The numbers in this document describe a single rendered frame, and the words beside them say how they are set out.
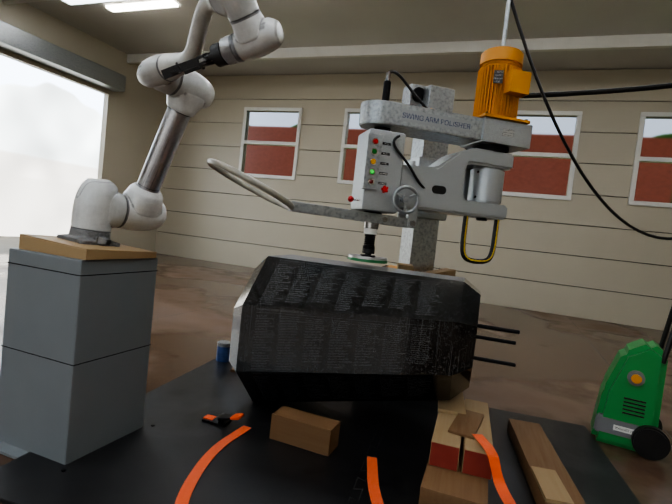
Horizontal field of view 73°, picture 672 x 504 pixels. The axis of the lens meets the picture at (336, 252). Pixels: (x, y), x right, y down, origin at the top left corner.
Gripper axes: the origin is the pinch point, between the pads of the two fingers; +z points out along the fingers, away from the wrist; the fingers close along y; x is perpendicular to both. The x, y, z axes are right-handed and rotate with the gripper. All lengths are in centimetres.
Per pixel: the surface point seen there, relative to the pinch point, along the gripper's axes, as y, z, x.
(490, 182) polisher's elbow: 102, -95, -101
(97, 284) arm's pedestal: -28, 53, -61
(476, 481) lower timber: -29, -69, -174
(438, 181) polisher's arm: 87, -69, -89
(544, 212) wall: 610, -169, -350
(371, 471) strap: -27, -27, -170
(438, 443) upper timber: -20, -56, -162
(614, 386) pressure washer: 62, -137, -217
